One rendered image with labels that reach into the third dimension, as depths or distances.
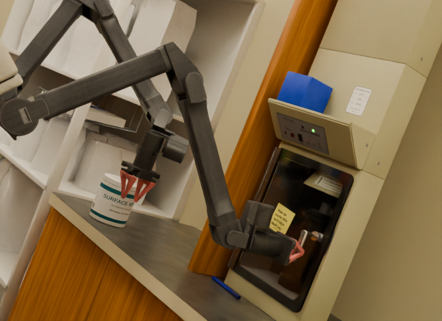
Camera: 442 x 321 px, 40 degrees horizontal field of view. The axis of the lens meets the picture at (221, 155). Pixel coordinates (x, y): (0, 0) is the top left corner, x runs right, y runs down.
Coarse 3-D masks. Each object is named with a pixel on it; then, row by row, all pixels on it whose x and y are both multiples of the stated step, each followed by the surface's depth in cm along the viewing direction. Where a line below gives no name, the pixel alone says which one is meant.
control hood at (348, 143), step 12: (276, 108) 175; (288, 108) 170; (300, 108) 167; (276, 120) 178; (312, 120) 164; (324, 120) 160; (336, 120) 156; (276, 132) 182; (336, 132) 159; (348, 132) 155; (360, 132) 156; (336, 144) 161; (348, 144) 157; (360, 144) 157; (324, 156) 169; (336, 156) 164; (348, 156) 159; (360, 156) 159; (360, 168) 160
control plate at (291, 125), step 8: (280, 120) 177; (288, 120) 173; (296, 120) 170; (280, 128) 179; (288, 128) 175; (296, 128) 172; (304, 128) 169; (312, 128) 166; (320, 128) 163; (288, 136) 177; (296, 136) 174; (304, 136) 171; (312, 136) 168; (320, 136) 165; (304, 144) 173; (312, 144) 169; (320, 144) 166; (328, 152) 165
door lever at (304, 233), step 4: (304, 232) 161; (308, 232) 161; (312, 232) 165; (316, 232) 164; (300, 236) 162; (304, 236) 161; (308, 236) 163; (312, 236) 163; (316, 236) 164; (300, 240) 161; (304, 240) 161; (300, 244) 161; (304, 244) 162; (296, 248) 162; (296, 252) 161; (296, 260) 162
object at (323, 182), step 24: (288, 168) 178; (312, 168) 171; (336, 168) 165; (264, 192) 183; (288, 192) 176; (312, 192) 169; (336, 192) 163; (312, 216) 167; (336, 216) 161; (312, 240) 165; (240, 264) 182; (264, 264) 175; (288, 264) 169; (312, 264) 163; (264, 288) 173; (288, 288) 166
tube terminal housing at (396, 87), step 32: (320, 64) 181; (352, 64) 173; (384, 64) 164; (384, 96) 162; (416, 96) 166; (384, 128) 161; (320, 160) 172; (384, 160) 165; (352, 192) 161; (352, 224) 164; (352, 256) 168; (256, 288) 177; (320, 288) 164; (288, 320) 165; (320, 320) 168
